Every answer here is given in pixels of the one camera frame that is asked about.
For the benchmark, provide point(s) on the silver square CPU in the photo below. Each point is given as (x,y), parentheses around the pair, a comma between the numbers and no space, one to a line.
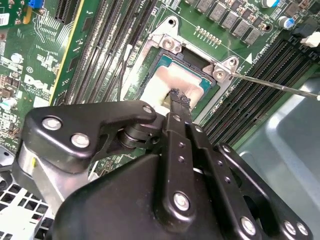
(175,80)

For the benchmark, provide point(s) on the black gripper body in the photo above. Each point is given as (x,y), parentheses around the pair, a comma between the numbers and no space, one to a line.
(112,200)

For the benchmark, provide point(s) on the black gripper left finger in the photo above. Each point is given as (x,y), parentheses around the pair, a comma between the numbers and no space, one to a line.
(105,117)

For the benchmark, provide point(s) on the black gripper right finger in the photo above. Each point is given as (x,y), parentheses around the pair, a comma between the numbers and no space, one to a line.
(225,190)

